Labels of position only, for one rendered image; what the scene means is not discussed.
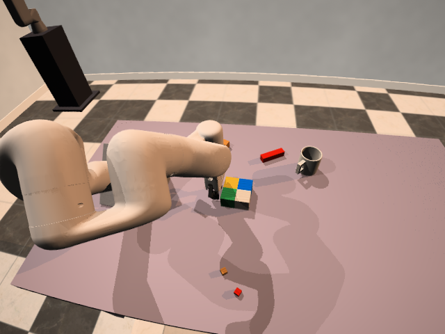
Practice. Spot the green cube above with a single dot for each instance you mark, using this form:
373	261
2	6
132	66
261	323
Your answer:
228	197

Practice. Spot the brown mug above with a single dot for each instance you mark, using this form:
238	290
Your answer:
305	164

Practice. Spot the yellow cube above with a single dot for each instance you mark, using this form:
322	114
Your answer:
231	182

